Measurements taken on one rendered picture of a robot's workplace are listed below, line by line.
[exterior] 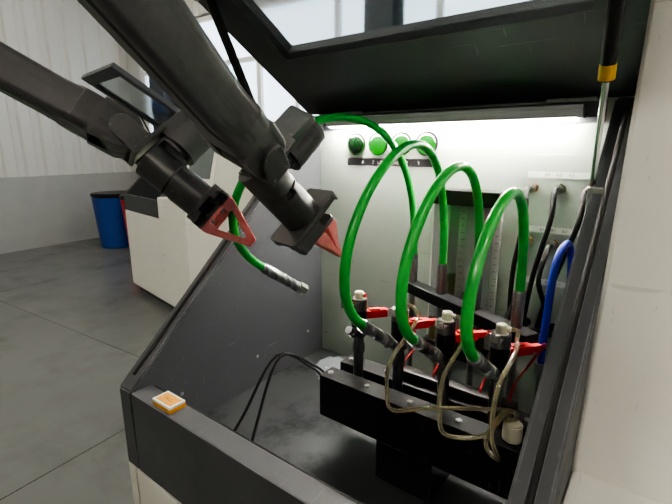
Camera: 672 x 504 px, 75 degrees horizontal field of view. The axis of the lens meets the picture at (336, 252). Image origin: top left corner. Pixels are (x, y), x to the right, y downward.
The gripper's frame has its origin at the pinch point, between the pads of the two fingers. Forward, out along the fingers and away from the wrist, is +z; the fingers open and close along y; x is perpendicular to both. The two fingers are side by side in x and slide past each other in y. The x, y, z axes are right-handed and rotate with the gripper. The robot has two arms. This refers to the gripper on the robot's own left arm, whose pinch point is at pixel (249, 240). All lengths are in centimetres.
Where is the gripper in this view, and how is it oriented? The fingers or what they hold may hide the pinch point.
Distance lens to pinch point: 71.4
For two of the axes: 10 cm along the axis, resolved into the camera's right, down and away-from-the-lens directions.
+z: 7.6, 6.3, 1.7
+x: -6.2, 7.8, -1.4
